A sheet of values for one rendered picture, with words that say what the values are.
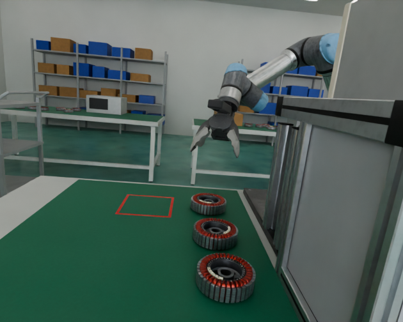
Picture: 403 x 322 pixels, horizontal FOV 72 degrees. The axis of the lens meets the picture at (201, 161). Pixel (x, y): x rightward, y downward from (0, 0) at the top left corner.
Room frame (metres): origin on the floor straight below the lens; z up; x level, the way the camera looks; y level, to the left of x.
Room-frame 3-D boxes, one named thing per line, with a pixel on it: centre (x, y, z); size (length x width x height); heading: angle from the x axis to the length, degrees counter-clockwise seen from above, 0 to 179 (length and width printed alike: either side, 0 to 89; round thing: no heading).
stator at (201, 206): (0.82, -0.03, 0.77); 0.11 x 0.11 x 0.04
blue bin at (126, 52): (6.93, 2.08, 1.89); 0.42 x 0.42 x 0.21; 1
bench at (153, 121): (3.59, 1.66, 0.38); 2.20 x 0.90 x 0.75; 93
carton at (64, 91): (6.87, 3.30, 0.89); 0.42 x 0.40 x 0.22; 95
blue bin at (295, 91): (7.18, -2.21, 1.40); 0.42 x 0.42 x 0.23; 3
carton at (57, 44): (6.86, 3.46, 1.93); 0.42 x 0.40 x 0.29; 95
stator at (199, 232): (0.63, -0.05, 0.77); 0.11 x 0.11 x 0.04
